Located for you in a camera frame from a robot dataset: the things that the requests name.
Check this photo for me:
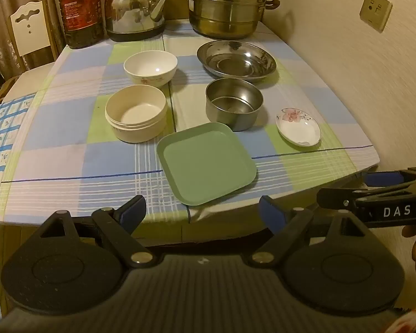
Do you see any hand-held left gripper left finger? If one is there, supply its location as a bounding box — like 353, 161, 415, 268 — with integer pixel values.
38, 195, 156, 269

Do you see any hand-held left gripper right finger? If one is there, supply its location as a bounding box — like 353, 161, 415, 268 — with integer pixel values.
251, 195, 371, 268

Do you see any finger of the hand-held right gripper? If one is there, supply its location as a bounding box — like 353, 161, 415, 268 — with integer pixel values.
364, 167, 416, 191
316, 184, 416, 213

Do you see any green square plate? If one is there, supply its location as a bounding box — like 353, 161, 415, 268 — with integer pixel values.
156, 122, 257, 206

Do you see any small white floral dish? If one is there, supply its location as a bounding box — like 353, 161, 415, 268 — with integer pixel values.
275, 107, 322, 148

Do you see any cream ribbed plastic bowl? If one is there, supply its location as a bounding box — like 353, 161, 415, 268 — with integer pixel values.
105, 85, 167, 143

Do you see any stainless steel bowl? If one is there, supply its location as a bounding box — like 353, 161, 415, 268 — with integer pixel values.
205, 78, 264, 132

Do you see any white floral ceramic bowl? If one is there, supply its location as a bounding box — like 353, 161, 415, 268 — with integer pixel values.
123, 50, 178, 88

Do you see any large stainless steel plate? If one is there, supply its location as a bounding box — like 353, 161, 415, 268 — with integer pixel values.
196, 40, 277, 84

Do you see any person's right forearm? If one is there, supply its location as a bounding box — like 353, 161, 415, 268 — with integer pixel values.
383, 306, 416, 333

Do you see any blue white patterned cloth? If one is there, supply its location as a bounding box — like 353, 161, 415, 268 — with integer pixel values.
0, 94, 37, 320

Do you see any stainless steel kettle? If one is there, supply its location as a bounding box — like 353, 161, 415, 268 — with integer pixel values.
102, 0, 170, 42

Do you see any white chair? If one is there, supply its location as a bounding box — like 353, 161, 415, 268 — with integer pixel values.
2, 0, 61, 103

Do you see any cooking oil bottle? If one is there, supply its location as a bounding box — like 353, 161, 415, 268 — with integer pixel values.
57, 0, 105, 50

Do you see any stainless steel steamer pot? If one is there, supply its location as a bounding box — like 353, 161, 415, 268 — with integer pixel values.
171, 0, 285, 40

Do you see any beige curtain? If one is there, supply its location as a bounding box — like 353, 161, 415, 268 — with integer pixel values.
0, 0, 67, 79

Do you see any beige wall socket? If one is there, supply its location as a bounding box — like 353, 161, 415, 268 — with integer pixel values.
359, 0, 393, 33

